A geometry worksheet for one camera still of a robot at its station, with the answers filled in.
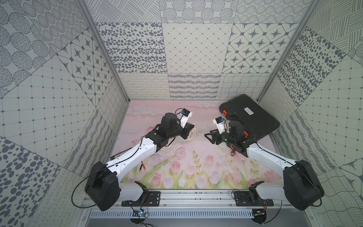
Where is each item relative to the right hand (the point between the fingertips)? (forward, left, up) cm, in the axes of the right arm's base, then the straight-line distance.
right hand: (208, 134), depth 85 cm
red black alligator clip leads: (-15, +40, -13) cm, 45 cm away
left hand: (+1, +10, +12) cm, 16 cm away
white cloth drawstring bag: (-3, +10, +6) cm, 12 cm away
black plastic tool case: (+15, -36, -6) cm, 39 cm away
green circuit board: (-39, +37, -13) cm, 55 cm away
